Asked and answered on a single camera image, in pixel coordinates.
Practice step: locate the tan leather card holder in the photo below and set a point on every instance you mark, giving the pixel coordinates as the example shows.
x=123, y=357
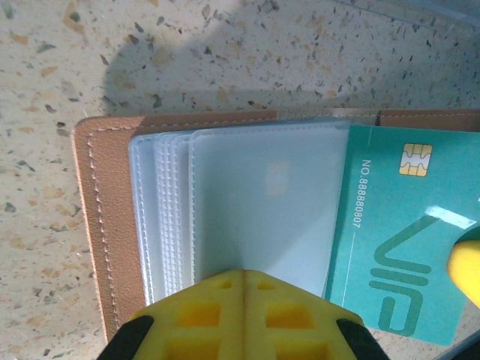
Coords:
x=112, y=187

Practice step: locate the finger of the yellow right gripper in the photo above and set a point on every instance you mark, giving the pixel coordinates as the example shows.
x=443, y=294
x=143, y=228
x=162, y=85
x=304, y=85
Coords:
x=468, y=266

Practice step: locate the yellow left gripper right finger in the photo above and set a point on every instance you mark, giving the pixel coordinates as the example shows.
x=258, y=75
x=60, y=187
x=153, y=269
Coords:
x=292, y=330

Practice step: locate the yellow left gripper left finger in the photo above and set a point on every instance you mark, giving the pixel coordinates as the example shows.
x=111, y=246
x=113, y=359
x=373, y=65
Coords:
x=195, y=330

